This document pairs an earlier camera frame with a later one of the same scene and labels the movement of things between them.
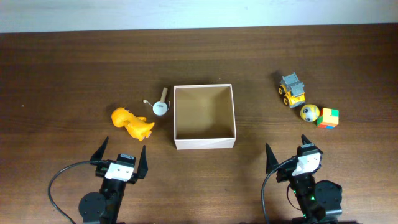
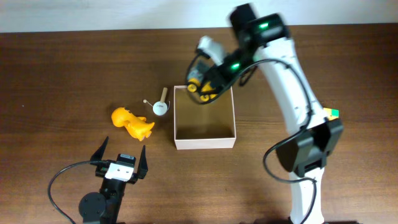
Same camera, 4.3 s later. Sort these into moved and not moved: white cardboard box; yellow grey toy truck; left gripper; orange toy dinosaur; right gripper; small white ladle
Moved: yellow grey toy truck; right gripper
Not moved: left gripper; small white ladle; white cardboard box; orange toy dinosaur
